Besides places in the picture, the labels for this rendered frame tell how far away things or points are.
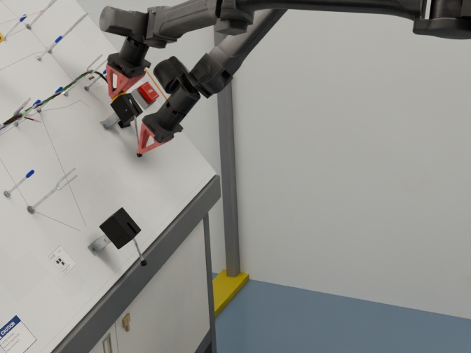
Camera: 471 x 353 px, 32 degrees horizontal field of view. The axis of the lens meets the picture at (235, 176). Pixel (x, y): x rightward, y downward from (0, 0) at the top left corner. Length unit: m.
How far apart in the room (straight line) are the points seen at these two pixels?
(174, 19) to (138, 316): 0.68
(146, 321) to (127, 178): 0.34
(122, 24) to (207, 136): 1.54
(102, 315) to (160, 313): 0.40
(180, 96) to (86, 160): 0.25
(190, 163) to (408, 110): 1.08
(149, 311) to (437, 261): 1.49
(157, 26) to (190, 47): 1.47
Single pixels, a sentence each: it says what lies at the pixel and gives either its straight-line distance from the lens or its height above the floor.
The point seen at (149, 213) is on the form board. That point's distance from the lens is 1.89.
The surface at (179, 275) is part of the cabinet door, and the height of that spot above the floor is 0.68.
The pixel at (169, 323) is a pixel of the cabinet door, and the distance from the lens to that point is 2.09.
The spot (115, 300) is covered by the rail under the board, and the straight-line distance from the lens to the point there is 1.68.
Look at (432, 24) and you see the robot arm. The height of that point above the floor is 1.41.
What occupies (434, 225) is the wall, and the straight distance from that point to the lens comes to 3.11.
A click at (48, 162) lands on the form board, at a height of 1.09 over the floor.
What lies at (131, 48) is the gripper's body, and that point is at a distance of 1.88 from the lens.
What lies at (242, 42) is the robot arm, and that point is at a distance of 1.83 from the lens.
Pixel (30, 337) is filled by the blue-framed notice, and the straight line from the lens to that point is 1.48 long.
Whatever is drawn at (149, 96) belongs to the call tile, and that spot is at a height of 1.10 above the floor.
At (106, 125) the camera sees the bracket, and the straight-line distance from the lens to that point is 1.96.
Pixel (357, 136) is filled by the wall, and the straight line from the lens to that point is 3.06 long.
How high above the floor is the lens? 1.66
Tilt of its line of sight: 21 degrees down
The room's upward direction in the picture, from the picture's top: 3 degrees counter-clockwise
